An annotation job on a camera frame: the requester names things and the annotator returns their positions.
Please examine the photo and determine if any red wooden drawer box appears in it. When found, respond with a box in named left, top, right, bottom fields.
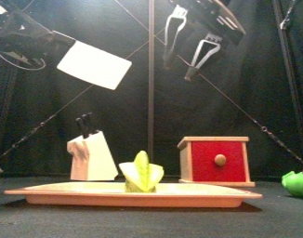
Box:
left=176, top=136, right=256, bottom=188

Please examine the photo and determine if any yellow-green toy lettuce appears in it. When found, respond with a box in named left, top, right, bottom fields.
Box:
left=117, top=150, right=165, bottom=193

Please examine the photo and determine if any white toy knife block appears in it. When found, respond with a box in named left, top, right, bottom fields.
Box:
left=65, top=130, right=118, bottom=182

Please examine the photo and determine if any pink plastic tray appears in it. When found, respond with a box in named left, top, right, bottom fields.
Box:
left=4, top=180, right=263, bottom=209

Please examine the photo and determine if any bright green toy vegetable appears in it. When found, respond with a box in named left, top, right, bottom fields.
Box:
left=280, top=170, right=303, bottom=200

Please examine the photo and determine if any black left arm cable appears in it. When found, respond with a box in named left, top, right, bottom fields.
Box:
left=0, top=45, right=48, bottom=72

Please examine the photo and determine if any vertical metal frame pole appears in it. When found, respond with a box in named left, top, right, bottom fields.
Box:
left=147, top=0, right=156, bottom=154

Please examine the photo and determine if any dark slanted frame leg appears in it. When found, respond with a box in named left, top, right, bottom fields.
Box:
left=272, top=0, right=303, bottom=152

